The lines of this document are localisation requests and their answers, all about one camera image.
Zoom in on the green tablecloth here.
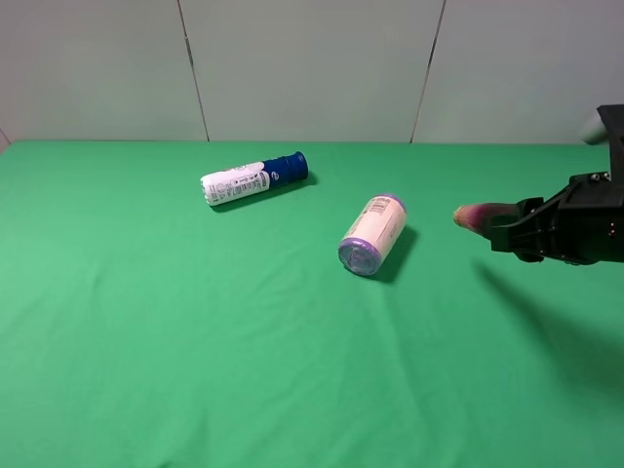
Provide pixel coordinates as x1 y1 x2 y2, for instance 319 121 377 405
1 141 623 467

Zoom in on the white blue-capped bottle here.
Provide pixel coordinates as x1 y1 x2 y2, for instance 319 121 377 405
200 151 309 207

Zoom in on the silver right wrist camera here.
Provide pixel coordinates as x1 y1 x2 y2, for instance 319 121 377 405
580 110 607 145

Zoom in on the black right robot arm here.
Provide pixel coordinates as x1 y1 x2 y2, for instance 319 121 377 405
487 104 623 265

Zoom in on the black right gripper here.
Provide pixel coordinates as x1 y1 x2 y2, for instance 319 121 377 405
488 173 623 265

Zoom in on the purple white-labelled roll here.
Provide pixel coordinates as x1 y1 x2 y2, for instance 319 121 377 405
337 193 408 276

